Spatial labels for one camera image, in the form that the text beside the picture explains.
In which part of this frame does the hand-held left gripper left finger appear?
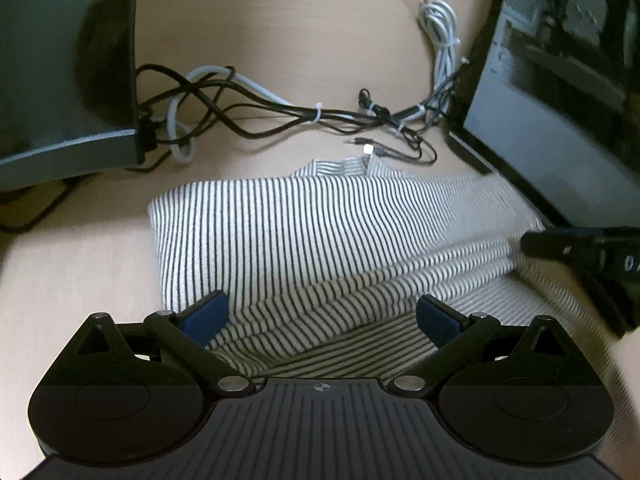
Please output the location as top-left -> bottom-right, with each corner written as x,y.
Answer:
64,289 -> 254,397

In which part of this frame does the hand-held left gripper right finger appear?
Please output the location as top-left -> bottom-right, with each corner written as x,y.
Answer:
387,294 -> 582,399

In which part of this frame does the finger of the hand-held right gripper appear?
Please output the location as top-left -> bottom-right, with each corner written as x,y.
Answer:
519,227 -> 603,264

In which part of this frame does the black white striped shirt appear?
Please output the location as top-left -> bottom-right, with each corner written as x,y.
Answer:
147,157 -> 632,382

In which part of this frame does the black-framed computer monitor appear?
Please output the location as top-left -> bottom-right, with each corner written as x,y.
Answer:
446,0 -> 640,231

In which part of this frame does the grey-backed computer monitor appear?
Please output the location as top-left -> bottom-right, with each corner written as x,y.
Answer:
0,0 -> 147,192

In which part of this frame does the thin black audio jack cable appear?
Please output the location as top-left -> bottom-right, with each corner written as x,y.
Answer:
344,135 -> 439,166

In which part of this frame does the black cable bundle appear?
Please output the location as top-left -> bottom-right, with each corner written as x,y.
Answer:
126,62 -> 468,173

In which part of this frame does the white coiled cable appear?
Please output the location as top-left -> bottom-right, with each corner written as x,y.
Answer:
400,0 -> 470,128

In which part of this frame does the light grey looped cable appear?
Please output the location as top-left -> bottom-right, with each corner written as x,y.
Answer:
164,65 -> 301,164

